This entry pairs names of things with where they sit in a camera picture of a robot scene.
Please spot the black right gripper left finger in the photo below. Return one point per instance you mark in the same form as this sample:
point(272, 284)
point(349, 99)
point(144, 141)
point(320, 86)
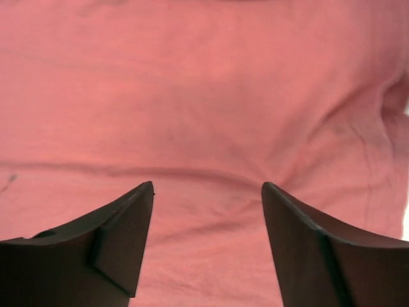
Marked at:
point(94, 260)

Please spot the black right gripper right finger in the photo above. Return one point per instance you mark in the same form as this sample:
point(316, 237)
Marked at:
point(322, 261)

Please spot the salmon pink t shirt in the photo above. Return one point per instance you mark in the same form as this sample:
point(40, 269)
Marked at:
point(208, 100)

